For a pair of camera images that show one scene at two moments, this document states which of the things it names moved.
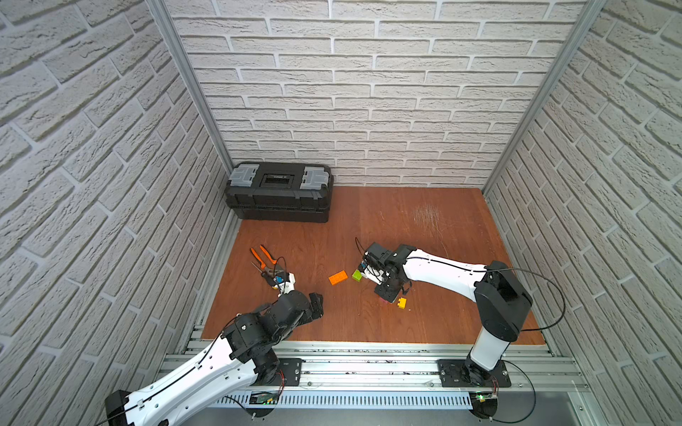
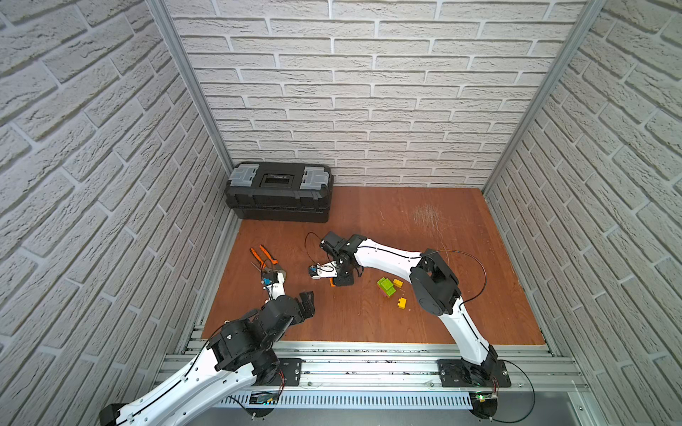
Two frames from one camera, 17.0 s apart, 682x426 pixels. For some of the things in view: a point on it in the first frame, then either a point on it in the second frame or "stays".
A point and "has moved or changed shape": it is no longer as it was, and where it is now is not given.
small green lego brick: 357,275 has moved or changed shape
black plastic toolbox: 280,191 stays
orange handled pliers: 272,268 stays
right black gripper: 380,293 -> 348,280
